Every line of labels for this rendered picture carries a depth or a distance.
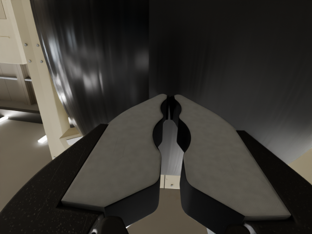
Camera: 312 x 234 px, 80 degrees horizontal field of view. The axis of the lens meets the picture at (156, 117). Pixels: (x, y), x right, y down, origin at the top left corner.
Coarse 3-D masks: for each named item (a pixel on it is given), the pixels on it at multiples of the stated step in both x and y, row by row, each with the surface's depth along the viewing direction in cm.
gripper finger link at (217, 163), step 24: (192, 120) 9; (216, 120) 9; (192, 144) 7; (216, 144) 7; (240, 144) 7; (192, 168) 6; (216, 168) 6; (240, 168) 6; (192, 192) 6; (216, 192) 6; (240, 192) 6; (264, 192) 6; (192, 216) 6; (216, 216) 6; (240, 216) 5; (264, 216) 5; (288, 216) 5
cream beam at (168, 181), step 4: (164, 176) 75; (168, 176) 75; (172, 176) 75; (176, 176) 75; (160, 180) 76; (164, 180) 76; (168, 180) 76; (172, 180) 76; (176, 180) 76; (160, 184) 77; (164, 184) 77; (168, 184) 77; (172, 184) 77; (176, 184) 77; (176, 188) 78
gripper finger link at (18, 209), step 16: (96, 128) 8; (80, 144) 7; (64, 160) 6; (80, 160) 6; (48, 176) 6; (64, 176) 6; (32, 192) 5; (48, 192) 5; (64, 192) 5; (16, 208) 5; (32, 208) 5; (48, 208) 5; (64, 208) 5; (80, 208) 5; (0, 224) 5; (16, 224) 5; (32, 224) 5; (48, 224) 5; (64, 224) 5; (80, 224) 5; (96, 224) 5
